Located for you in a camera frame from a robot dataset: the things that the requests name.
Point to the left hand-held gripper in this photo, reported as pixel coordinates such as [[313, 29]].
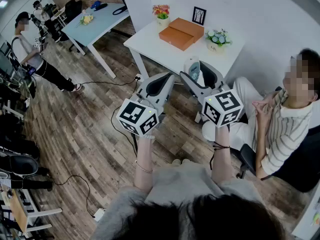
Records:
[[136, 116]]

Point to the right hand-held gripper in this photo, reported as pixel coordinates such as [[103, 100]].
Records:
[[222, 109]]

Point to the white handheld device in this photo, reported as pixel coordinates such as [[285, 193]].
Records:
[[193, 70]]

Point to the orange box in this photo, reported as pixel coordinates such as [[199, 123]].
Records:
[[182, 31]]

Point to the person's right forearm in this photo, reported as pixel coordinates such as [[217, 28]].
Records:
[[222, 164]]

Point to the person's left forearm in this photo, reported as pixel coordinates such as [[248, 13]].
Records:
[[143, 154]]

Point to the white power strip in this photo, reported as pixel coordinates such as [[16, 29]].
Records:
[[138, 78]]

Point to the blue white flowers in pot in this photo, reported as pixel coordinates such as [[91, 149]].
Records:
[[217, 40]]

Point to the black wrist band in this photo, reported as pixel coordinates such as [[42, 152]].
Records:
[[221, 147]]

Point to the red orange flowers in pot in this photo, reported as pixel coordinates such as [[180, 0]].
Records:
[[162, 14]]

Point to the person's beige shoe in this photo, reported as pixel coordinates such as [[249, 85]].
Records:
[[186, 161], [176, 162]]

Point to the light blue table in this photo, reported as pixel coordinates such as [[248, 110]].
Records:
[[105, 21]]

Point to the person's grey shirt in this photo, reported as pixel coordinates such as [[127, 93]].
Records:
[[180, 181]]

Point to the yellow flower bouquet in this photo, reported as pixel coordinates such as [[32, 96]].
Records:
[[86, 19]]

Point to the black flat object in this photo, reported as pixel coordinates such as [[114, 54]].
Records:
[[102, 6]]

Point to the blue object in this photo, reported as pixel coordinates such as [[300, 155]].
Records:
[[95, 4]]

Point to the white power adapter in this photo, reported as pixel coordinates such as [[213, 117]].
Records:
[[100, 214]]

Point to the black grey office chair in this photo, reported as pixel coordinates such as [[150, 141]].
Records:
[[22, 164]]

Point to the wooden side table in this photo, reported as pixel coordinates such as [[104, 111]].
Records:
[[18, 209]]

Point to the black picture frame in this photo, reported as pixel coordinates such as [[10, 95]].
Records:
[[199, 16]]

